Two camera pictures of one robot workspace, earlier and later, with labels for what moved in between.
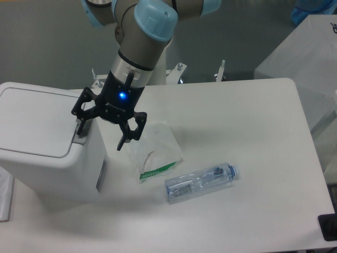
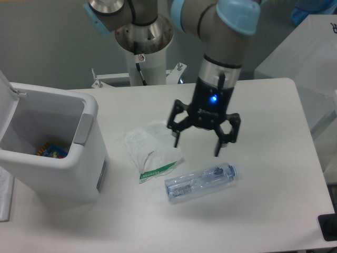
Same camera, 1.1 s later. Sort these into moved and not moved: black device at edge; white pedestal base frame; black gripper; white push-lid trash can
Moved: black gripper
Not moved: white push-lid trash can; white pedestal base frame; black device at edge
